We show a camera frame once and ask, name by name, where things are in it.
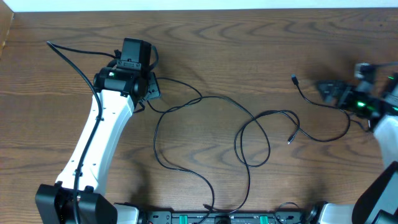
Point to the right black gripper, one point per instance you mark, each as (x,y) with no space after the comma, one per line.
(338,86)

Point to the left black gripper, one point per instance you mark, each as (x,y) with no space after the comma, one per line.
(154,89)

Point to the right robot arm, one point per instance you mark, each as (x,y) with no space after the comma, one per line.
(378,204)

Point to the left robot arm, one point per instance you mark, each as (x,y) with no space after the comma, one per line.
(77,196)

